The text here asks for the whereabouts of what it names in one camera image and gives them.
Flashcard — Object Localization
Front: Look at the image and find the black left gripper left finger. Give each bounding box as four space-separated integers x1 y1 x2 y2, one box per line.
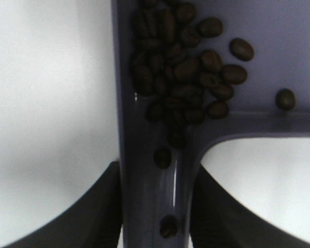
7 162 122 248

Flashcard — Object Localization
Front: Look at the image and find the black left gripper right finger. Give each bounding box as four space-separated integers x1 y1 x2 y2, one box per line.
190 166 310 247

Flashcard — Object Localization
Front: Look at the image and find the purple plastic dustpan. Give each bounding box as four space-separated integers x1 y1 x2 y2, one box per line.
113 1 310 247

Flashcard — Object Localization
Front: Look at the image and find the pile of coffee beans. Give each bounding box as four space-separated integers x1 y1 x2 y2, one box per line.
121 1 289 247

